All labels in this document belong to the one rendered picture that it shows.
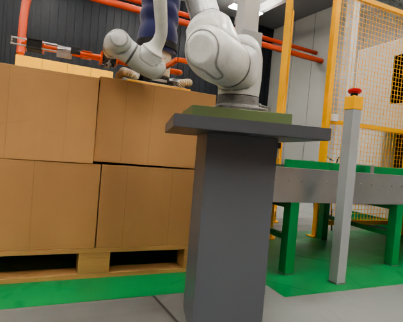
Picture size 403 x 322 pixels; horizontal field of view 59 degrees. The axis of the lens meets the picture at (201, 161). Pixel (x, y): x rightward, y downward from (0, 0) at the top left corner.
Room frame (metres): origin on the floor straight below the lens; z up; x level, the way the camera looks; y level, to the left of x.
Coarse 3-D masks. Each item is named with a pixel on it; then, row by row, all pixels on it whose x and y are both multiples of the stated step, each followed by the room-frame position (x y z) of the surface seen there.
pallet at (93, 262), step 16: (0, 256) 1.50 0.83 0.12; (80, 256) 1.63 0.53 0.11; (96, 256) 1.66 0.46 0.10; (0, 272) 1.58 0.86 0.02; (16, 272) 1.60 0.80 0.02; (32, 272) 1.61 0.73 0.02; (48, 272) 1.63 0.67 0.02; (64, 272) 1.65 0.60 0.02; (80, 272) 1.64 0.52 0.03; (96, 272) 1.67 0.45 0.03; (112, 272) 1.70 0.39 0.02; (128, 272) 1.73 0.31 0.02; (144, 272) 1.76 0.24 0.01; (160, 272) 1.79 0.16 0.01; (176, 272) 1.83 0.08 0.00
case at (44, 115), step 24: (0, 72) 1.48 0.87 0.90; (24, 72) 1.52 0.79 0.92; (48, 72) 1.55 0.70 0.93; (0, 96) 1.49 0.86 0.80; (24, 96) 1.52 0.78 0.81; (48, 96) 1.56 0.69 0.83; (72, 96) 1.60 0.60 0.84; (96, 96) 1.64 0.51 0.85; (0, 120) 1.49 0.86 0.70; (24, 120) 1.52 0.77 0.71; (48, 120) 1.56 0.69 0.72; (72, 120) 1.60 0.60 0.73; (0, 144) 1.49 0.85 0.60; (24, 144) 1.53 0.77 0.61; (48, 144) 1.56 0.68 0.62; (72, 144) 1.60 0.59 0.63
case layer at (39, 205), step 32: (0, 160) 1.49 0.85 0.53; (32, 160) 1.54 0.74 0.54; (0, 192) 1.50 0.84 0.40; (32, 192) 1.55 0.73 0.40; (64, 192) 1.60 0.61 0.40; (96, 192) 1.66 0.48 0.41; (128, 192) 1.72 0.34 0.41; (160, 192) 1.78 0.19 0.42; (192, 192) 1.85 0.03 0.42; (0, 224) 1.50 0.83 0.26; (32, 224) 1.55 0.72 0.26; (64, 224) 1.60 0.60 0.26; (96, 224) 1.66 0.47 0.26; (128, 224) 1.72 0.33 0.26; (160, 224) 1.79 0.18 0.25
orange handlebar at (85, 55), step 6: (24, 42) 1.68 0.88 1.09; (48, 48) 1.72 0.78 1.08; (54, 48) 1.73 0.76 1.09; (72, 54) 1.80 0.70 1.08; (84, 54) 1.79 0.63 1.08; (90, 54) 1.80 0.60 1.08; (96, 54) 1.81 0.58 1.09; (90, 60) 1.85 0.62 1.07; (174, 60) 1.74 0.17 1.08; (180, 60) 1.73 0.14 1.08; (186, 60) 1.74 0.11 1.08; (168, 66) 1.85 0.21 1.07; (174, 72) 1.98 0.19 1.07; (180, 72) 1.99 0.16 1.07
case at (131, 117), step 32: (128, 96) 1.70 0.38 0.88; (160, 96) 1.77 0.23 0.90; (192, 96) 1.83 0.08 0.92; (96, 128) 1.65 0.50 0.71; (128, 128) 1.71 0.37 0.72; (160, 128) 1.77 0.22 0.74; (96, 160) 1.66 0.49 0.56; (128, 160) 1.71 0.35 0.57; (160, 160) 1.78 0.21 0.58; (192, 160) 1.84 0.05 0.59
